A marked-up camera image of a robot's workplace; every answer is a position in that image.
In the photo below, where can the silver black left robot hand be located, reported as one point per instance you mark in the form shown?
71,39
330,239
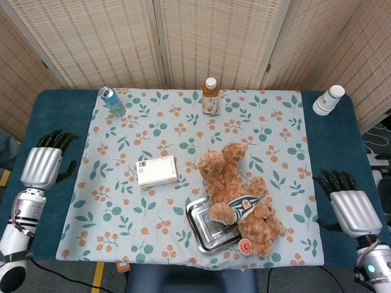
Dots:
41,168

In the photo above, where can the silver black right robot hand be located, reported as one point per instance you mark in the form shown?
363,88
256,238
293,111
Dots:
355,210

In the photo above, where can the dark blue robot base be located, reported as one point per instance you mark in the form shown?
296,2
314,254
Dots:
189,279

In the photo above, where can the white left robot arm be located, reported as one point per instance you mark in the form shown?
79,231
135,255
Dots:
18,229

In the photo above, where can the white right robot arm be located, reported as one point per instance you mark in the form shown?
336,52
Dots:
377,264

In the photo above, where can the person leg in blue jeans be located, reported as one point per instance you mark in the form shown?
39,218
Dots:
6,149

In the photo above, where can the white power strip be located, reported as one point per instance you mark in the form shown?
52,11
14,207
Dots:
377,158

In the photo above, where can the teal table cover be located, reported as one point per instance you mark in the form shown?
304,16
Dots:
336,146

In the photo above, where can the blue drink can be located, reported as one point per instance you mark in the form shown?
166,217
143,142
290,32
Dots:
113,103

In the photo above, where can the stack of white paper cups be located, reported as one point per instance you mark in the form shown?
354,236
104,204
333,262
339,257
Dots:
327,102

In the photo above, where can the round pink hang tag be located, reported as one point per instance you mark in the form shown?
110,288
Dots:
245,246

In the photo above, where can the small orange tag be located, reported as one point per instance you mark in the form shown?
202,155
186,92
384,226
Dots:
123,267

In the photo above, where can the brown plush teddy bear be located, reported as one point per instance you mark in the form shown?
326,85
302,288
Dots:
226,177

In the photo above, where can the beige woven folding screen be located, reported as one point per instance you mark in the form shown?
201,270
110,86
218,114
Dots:
107,39

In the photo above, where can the floral print tablecloth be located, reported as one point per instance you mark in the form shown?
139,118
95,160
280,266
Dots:
183,134

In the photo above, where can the rectangular stainless steel tray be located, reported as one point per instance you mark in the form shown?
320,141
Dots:
198,226

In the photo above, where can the amber tea bottle white cap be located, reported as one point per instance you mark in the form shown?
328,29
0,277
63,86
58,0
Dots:
210,100

